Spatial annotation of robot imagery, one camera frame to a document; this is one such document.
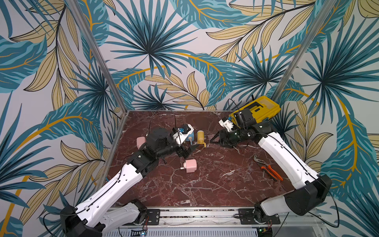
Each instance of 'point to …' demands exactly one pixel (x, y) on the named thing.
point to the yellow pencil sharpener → (200, 138)
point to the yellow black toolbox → (262, 108)
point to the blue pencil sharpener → (192, 135)
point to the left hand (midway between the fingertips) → (191, 139)
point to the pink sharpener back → (190, 165)
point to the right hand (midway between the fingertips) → (213, 142)
